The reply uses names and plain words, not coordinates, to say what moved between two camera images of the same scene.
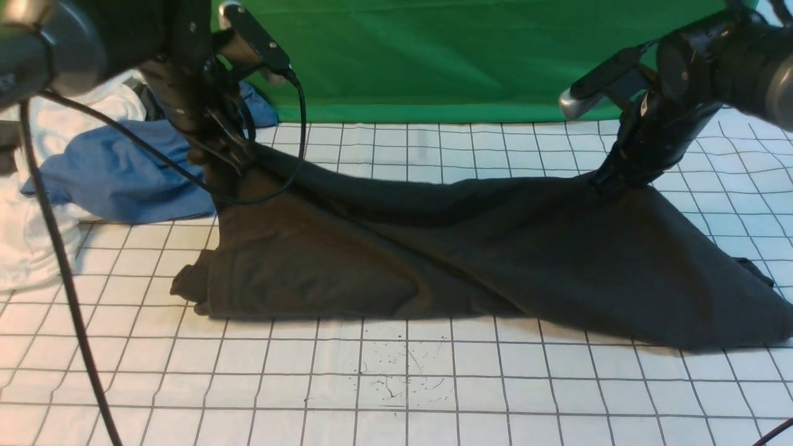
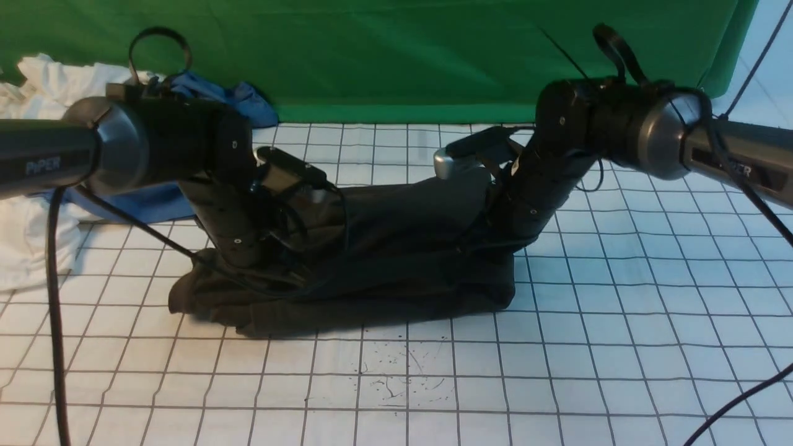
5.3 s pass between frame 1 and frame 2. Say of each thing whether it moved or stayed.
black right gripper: moved
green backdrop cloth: stayed
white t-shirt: stayed
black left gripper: moved
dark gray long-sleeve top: moved
